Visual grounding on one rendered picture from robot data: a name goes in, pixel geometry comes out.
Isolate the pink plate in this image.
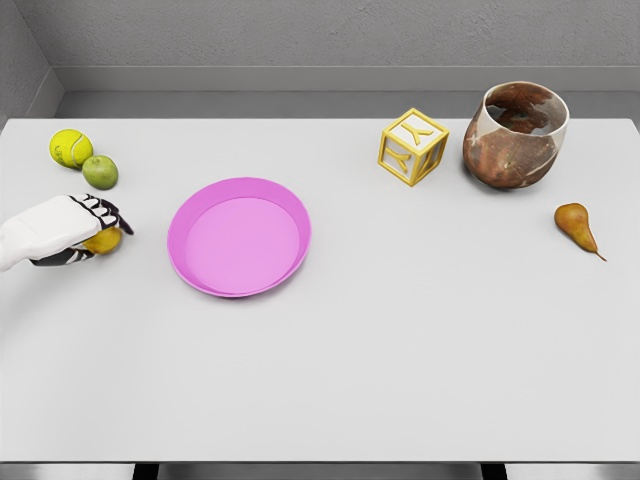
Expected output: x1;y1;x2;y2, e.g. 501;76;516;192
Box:
166;176;313;300

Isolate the green apple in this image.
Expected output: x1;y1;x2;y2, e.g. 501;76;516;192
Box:
81;154;120;191

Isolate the brown pear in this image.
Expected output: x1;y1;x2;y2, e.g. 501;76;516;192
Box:
553;202;608;263

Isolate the yellow lemon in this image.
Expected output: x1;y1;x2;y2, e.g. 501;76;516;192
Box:
82;226;123;256

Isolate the yellow-green tennis ball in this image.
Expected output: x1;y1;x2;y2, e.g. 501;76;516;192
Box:
48;128;95;170

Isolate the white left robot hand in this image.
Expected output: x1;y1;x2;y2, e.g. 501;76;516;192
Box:
5;193;135;267

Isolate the yellow letter block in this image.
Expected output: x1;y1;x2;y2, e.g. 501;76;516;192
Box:
377;107;451;188

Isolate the brown ceramic pot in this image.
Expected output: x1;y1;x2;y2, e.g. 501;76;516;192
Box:
462;81;571;192

